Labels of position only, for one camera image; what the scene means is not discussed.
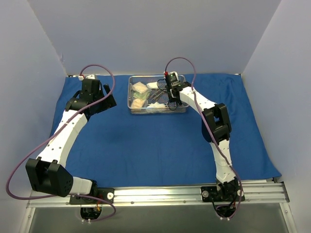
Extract steel surgical scissors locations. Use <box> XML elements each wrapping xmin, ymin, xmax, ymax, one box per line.
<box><xmin>148</xmin><ymin>89</ymin><xmax>167</xmax><ymax>101</ymax></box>

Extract steel mesh instrument tray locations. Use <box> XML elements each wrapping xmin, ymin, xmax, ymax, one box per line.
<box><xmin>127</xmin><ymin>75</ymin><xmax>189</xmax><ymax>114</ymax></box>

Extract blue surgical drape cloth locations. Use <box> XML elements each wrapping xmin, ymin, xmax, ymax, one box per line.
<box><xmin>62</xmin><ymin>74</ymin><xmax>281</xmax><ymax>187</ymax></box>

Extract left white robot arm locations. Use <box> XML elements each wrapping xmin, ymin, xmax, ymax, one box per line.
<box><xmin>25</xmin><ymin>75</ymin><xmax>116</xmax><ymax>203</ymax></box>

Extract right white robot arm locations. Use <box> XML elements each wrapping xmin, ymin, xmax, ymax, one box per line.
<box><xmin>164</xmin><ymin>71</ymin><xmax>240</xmax><ymax>200</ymax></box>

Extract white gauze roll middle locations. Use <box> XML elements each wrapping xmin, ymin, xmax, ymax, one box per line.
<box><xmin>146</xmin><ymin>82</ymin><xmax>159</xmax><ymax>90</ymax></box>

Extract white gauze pad front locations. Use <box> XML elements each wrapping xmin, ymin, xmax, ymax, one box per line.
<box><xmin>147</xmin><ymin>102</ymin><xmax>167</xmax><ymax>109</ymax></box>

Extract green paper packet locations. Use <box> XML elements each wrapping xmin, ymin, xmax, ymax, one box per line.
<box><xmin>133</xmin><ymin>92</ymin><xmax>150</xmax><ymax>100</ymax></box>

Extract cream gauze pack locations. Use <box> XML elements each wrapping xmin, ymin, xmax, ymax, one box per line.
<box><xmin>132</xmin><ymin>82</ymin><xmax>149</xmax><ymax>94</ymax></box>

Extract peach gauze pack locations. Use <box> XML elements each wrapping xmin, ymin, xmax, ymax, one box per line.
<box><xmin>131</xmin><ymin>99</ymin><xmax>146</xmax><ymax>109</ymax></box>

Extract black wrist loop cable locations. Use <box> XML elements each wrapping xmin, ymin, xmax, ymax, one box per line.
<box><xmin>156</xmin><ymin>79</ymin><xmax>183</xmax><ymax>111</ymax></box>

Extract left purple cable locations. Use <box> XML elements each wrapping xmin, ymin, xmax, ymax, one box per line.
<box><xmin>6</xmin><ymin>64</ymin><xmax>117</xmax><ymax>222</ymax></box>

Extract purple cable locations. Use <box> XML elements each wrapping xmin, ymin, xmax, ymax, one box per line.
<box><xmin>164</xmin><ymin>57</ymin><xmax>243</xmax><ymax>220</ymax></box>
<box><xmin>6</xmin><ymin>64</ymin><xmax>117</xmax><ymax>222</ymax></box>

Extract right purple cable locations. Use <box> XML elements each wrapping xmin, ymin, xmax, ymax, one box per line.
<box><xmin>164</xmin><ymin>57</ymin><xmax>243</xmax><ymax>220</ymax></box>

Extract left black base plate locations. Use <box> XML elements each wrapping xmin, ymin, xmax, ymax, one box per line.
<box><xmin>69</xmin><ymin>188</ymin><xmax>115</xmax><ymax>205</ymax></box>

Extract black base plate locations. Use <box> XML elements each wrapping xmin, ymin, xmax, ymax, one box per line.
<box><xmin>200</xmin><ymin>184</ymin><xmax>245</xmax><ymax>202</ymax></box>
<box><xmin>69</xmin><ymin>188</ymin><xmax>115</xmax><ymax>205</ymax></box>

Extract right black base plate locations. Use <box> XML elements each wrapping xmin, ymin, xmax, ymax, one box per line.
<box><xmin>200</xmin><ymin>184</ymin><xmax>245</xmax><ymax>202</ymax></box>

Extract aluminium front rail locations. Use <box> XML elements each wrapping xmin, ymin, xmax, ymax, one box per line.
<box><xmin>27</xmin><ymin>182</ymin><xmax>290</xmax><ymax>208</ymax></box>

